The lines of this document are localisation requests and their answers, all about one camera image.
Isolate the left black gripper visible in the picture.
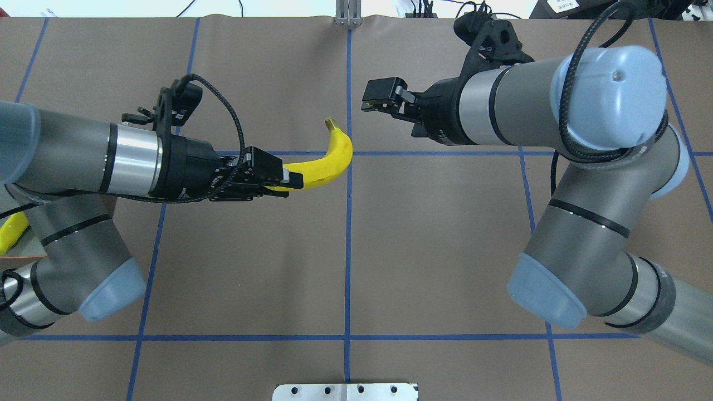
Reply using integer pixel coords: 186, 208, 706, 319
150, 135, 305, 202

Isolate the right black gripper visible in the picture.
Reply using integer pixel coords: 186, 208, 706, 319
361, 77, 474, 146

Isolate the yellow banana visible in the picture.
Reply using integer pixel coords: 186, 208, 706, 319
1, 212, 29, 255
280, 118, 353, 190

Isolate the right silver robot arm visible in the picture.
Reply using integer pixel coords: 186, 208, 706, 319
362, 46, 711, 364

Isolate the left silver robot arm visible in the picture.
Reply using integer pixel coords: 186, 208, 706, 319
2, 101, 305, 344

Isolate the blue square ceramic plate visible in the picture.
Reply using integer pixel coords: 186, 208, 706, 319
1, 218, 46, 262

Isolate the brown paper table mat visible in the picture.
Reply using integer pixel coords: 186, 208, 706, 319
2, 15, 711, 400

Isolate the aluminium frame post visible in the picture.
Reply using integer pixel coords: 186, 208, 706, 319
334, 0, 363, 28

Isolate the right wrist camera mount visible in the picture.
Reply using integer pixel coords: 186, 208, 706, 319
453, 11, 534, 77

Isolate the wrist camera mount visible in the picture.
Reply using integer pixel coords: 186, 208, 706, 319
121, 75, 203, 135
453, 11, 534, 77

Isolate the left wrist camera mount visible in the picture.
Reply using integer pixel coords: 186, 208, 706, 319
121, 75, 203, 135

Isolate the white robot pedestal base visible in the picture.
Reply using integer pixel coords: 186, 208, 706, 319
272, 383, 420, 400

